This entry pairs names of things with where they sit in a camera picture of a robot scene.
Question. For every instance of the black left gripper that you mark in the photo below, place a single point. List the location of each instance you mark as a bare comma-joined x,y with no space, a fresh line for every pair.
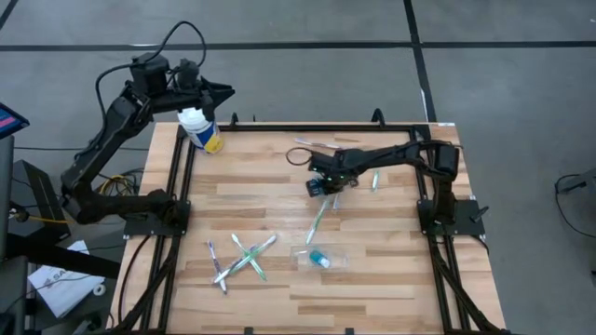
186,100

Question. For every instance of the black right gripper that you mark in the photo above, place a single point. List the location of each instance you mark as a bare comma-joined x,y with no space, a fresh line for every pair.
337,165

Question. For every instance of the blue mouthwash bottle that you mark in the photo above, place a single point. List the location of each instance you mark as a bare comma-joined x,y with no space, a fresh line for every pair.
319,258
375,181

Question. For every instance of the green toothbrush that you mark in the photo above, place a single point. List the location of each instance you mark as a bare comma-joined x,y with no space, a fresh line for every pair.
265,244
316,222
258,269

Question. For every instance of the clear acrylic organizer box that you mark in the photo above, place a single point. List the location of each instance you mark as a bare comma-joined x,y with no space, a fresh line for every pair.
340,260

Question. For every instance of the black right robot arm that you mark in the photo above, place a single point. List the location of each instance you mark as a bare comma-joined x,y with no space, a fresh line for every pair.
400,151

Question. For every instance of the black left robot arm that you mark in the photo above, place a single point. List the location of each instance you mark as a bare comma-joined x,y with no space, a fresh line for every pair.
116,125

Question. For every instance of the Lysol wipes canister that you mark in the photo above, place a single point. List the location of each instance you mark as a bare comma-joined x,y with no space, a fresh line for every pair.
205,135

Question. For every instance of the blue-screen monitor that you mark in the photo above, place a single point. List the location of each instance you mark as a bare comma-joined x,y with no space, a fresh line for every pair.
11,122

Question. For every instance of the white tape roll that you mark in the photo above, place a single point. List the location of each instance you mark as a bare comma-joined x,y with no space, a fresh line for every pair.
94,289

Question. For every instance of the black equipment cart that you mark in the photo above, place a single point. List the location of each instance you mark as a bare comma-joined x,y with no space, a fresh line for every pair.
42,253

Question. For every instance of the white paper sheet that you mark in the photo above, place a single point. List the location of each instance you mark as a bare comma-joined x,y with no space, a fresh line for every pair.
60,288

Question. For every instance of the black frame hook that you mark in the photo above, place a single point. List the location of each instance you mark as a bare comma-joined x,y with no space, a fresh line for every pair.
234,120
378,117

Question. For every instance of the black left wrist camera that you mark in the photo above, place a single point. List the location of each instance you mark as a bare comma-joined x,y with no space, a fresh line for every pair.
189,74

